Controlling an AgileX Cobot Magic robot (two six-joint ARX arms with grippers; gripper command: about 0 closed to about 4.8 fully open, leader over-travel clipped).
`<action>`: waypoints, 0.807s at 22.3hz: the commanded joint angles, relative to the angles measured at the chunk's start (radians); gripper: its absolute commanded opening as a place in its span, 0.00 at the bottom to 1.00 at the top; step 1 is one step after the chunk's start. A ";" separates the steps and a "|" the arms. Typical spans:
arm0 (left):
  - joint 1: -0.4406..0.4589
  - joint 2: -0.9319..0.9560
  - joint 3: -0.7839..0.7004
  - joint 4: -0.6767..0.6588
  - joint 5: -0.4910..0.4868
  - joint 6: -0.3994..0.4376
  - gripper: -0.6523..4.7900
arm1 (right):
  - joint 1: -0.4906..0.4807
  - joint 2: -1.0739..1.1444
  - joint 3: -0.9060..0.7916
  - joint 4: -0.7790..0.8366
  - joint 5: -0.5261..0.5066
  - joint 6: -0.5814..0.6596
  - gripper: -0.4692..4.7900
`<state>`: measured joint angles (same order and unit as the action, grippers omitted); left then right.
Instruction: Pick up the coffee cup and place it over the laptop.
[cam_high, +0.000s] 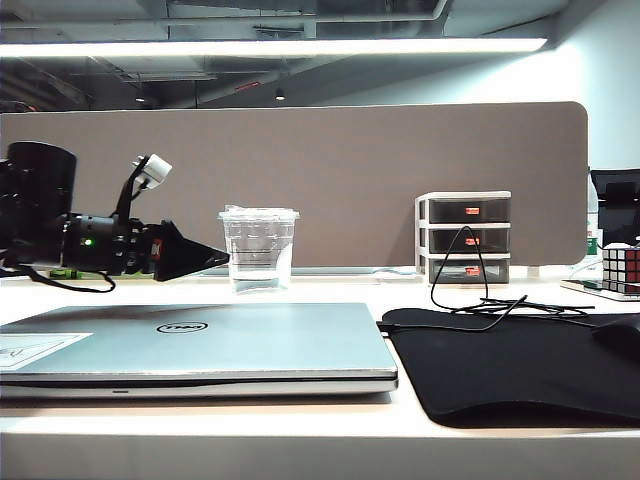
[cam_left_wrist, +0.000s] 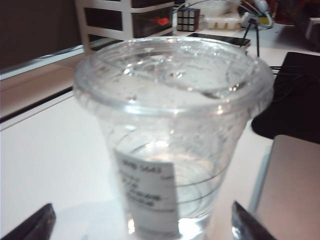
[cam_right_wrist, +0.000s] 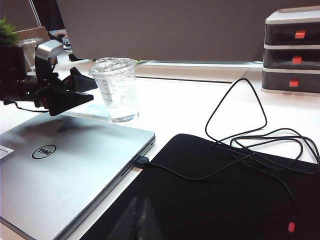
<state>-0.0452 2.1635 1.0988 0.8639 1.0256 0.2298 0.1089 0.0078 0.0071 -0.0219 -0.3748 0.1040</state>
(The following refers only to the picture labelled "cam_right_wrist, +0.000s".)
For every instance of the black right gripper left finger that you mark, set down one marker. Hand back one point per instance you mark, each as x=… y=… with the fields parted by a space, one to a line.
x=127 y=225

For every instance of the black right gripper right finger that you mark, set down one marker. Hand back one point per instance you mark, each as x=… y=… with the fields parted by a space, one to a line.
x=150 y=225

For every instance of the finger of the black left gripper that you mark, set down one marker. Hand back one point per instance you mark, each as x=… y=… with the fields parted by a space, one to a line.
x=67 y=100
x=80 y=83

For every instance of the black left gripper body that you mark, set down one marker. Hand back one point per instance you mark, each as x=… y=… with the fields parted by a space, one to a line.
x=30 y=91

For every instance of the clear plastic coffee cup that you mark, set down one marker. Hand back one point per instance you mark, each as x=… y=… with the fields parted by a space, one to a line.
x=117 y=95

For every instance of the empty clear plastic cup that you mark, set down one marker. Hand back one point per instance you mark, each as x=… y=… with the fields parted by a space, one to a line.
x=28 y=50

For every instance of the silver Dell laptop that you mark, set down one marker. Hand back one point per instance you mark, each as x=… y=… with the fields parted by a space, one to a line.
x=75 y=175

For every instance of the black flat item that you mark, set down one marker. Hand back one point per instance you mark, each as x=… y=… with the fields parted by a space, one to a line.
x=75 y=57

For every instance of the brown cardboard box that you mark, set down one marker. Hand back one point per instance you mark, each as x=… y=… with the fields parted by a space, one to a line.
x=35 y=32

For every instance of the green potted plant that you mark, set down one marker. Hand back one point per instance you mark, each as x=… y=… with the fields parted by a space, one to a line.
x=7 y=32

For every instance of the black mouse pad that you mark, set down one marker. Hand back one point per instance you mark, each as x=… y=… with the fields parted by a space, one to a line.
x=225 y=200

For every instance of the brown desk partition screen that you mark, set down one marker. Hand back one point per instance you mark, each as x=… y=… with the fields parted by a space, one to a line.
x=175 y=30

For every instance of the small white drawer organizer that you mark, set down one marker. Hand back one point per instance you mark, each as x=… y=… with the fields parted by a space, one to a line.
x=287 y=15

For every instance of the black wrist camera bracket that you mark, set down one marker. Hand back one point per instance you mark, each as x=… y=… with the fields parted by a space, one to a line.
x=41 y=70

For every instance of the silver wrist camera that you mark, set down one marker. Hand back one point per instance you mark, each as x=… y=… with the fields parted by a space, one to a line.
x=48 y=48

